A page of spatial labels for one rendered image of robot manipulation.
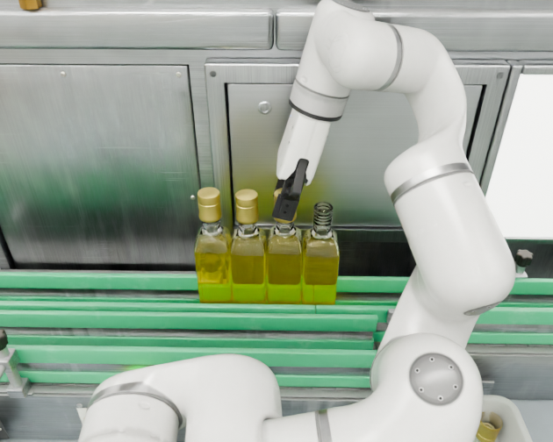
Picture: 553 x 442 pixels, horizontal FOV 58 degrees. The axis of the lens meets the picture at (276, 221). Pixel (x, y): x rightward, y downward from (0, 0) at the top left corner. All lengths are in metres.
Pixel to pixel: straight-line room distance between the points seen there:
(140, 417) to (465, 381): 0.29
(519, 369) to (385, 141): 0.47
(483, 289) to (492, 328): 0.47
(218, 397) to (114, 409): 0.10
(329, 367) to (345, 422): 0.35
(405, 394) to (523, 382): 0.62
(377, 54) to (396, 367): 0.31
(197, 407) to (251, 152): 0.48
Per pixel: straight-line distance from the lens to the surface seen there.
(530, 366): 1.01
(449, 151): 0.52
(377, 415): 0.45
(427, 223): 0.49
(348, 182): 0.89
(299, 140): 0.66
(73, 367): 0.87
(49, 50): 0.90
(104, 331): 0.91
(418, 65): 0.60
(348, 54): 0.56
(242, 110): 0.83
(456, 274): 0.48
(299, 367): 0.80
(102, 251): 1.09
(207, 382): 0.51
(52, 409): 0.94
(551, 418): 1.09
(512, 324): 0.94
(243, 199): 0.74
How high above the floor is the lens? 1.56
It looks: 35 degrees down
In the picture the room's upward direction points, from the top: straight up
